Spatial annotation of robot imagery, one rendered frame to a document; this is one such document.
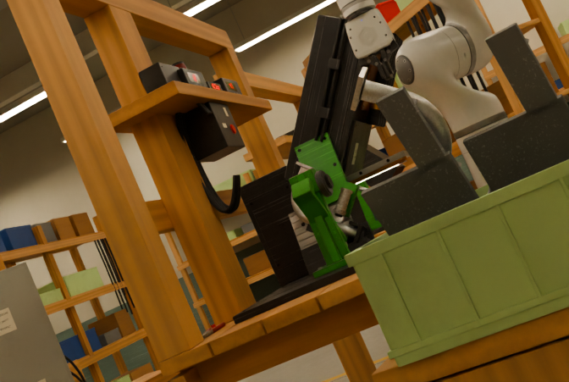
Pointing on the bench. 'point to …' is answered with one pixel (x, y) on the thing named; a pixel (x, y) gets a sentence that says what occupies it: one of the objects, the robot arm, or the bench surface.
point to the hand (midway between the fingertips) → (386, 71)
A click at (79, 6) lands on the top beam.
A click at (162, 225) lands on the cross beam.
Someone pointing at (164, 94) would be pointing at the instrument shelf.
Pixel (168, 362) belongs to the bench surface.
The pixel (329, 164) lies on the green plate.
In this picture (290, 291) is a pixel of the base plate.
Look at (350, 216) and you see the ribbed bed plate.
